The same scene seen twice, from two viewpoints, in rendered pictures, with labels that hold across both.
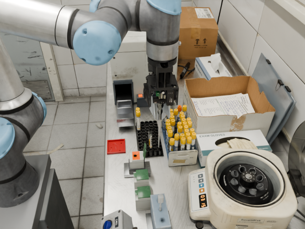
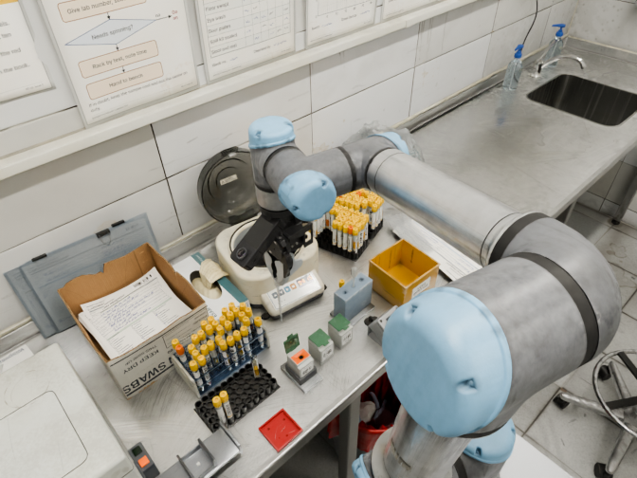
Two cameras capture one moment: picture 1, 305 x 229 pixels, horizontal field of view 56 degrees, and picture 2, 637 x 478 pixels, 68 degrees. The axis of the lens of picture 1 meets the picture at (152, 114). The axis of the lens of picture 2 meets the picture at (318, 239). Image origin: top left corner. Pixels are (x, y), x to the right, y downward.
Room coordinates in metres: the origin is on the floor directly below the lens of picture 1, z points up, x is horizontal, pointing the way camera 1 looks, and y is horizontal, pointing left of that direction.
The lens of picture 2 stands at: (0.96, 0.58, 1.85)
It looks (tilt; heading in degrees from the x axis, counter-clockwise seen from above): 42 degrees down; 235
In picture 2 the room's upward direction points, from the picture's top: 2 degrees counter-clockwise
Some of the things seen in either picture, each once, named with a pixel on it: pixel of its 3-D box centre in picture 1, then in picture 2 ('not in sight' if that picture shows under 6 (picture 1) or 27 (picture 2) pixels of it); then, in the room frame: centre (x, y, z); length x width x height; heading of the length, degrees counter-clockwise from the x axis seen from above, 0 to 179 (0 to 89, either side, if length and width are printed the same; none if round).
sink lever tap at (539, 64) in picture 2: not in sight; (563, 64); (-1.28, -0.53, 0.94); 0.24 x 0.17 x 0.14; 96
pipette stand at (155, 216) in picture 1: (159, 220); (353, 299); (0.43, -0.02, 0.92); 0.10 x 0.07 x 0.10; 8
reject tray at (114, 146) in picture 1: (115, 146); (281, 430); (0.76, 0.14, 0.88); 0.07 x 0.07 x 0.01; 6
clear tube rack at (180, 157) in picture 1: (177, 137); (222, 350); (0.77, -0.09, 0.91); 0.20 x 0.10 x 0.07; 6
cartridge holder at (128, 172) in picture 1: (136, 167); (300, 370); (0.65, 0.05, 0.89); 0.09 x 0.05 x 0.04; 95
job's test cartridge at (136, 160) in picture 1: (136, 161); (300, 363); (0.65, 0.05, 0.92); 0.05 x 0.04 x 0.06; 95
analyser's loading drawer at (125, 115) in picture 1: (124, 105); (188, 470); (0.95, 0.12, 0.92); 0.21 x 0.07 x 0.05; 6
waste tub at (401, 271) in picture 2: not in sight; (402, 274); (0.27, -0.01, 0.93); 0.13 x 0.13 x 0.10; 3
